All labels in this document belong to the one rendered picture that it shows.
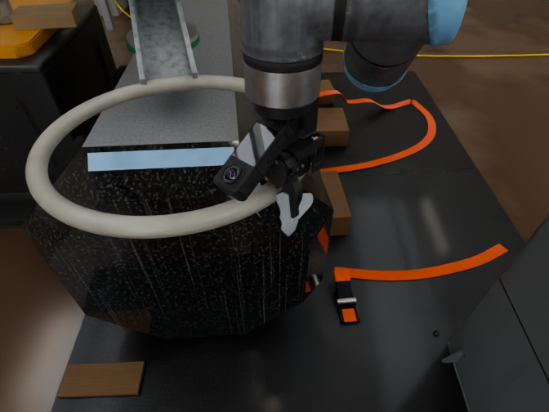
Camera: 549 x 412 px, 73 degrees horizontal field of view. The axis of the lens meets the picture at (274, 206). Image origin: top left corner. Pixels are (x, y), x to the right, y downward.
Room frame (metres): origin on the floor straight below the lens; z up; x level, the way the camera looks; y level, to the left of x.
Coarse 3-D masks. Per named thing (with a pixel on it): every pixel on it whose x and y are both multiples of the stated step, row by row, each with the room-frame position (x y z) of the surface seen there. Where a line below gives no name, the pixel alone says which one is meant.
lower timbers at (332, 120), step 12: (324, 84) 2.24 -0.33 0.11; (324, 96) 2.15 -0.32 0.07; (324, 108) 1.93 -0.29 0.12; (336, 108) 1.93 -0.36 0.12; (324, 120) 1.80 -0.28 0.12; (336, 120) 1.80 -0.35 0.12; (324, 132) 1.69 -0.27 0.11; (336, 132) 1.69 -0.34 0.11; (348, 132) 1.70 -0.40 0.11; (336, 144) 1.69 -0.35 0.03
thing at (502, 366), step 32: (544, 224) 0.55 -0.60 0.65; (544, 256) 0.50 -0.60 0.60; (512, 288) 0.51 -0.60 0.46; (544, 288) 0.45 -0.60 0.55; (480, 320) 0.52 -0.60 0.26; (512, 320) 0.45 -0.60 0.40; (544, 320) 0.39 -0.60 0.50; (480, 352) 0.45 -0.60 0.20; (512, 352) 0.39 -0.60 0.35; (544, 352) 0.34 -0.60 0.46; (480, 384) 0.38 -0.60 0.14; (512, 384) 0.33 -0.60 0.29; (544, 384) 0.29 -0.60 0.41
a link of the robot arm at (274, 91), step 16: (320, 64) 0.40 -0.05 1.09; (256, 80) 0.38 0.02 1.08; (272, 80) 0.37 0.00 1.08; (288, 80) 0.37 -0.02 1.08; (304, 80) 0.38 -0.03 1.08; (320, 80) 0.41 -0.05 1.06; (256, 96) 0.38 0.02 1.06; (272, 96) 0.37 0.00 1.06; (288, 96) 0.37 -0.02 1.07; (304, 96) 0.38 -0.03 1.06
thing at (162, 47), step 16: (128, 0) 0.99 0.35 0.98; (144, 0) 1.06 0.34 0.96; (160, 0) 1.07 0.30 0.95; (176, 0) 1.00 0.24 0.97; (144, 16) 1.00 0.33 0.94; (160, 16) 1.01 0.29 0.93; (176, 16) 1.01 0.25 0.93; (144, 32) 0.94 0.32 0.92; (160, 32) 0.95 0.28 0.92; (176, 32) 0.95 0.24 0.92; (144, 48) 0.89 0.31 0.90; (160, 48) 0.89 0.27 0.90; (176, 48) 0.90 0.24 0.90; (144, 64) 0.81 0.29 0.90; (160, 64) 0.84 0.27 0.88; (176, 64) 0.85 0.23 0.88; (192, 64) 0.79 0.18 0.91; (144, 80) 0.74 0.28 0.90
